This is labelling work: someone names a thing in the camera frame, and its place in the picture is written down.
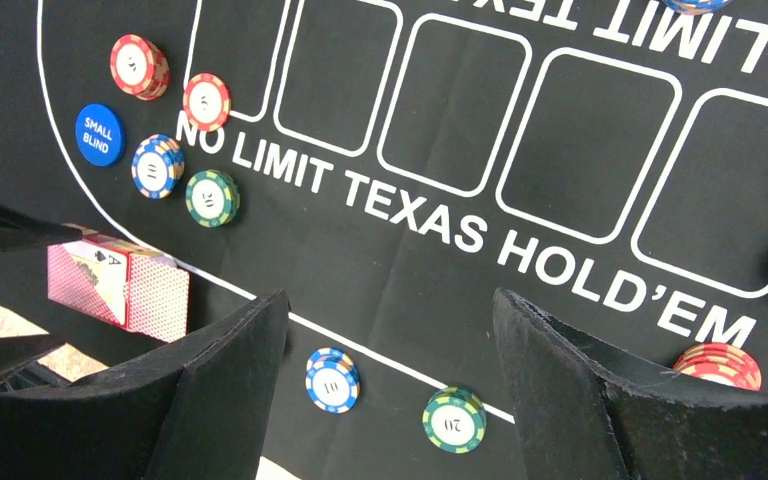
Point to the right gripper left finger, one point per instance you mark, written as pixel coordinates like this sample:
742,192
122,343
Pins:
196,408

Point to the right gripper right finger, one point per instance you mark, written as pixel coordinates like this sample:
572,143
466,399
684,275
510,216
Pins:
586,409

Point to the green chip stack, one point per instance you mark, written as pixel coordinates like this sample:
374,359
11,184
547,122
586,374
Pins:
454,420

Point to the blue chip stack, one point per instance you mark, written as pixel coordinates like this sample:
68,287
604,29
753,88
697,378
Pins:
332,380

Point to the red chips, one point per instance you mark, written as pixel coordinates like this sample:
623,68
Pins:
721,363

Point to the green chips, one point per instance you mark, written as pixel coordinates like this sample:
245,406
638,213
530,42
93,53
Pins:
212,198

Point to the blue chips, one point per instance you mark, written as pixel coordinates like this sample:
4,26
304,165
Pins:
157,165
696,7

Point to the single red chip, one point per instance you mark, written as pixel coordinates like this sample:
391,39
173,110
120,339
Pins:
206,102

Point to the red chip pile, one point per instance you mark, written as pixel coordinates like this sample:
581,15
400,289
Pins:
139,68

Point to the red playing card box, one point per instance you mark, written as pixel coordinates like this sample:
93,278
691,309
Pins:
121,283

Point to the black poker table mat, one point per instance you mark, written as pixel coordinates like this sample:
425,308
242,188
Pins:
400,161

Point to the blue small blind button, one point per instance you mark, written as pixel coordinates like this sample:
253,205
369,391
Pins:
99,135

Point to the aluminium mounting rail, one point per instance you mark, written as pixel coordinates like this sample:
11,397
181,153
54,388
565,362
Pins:
20,366

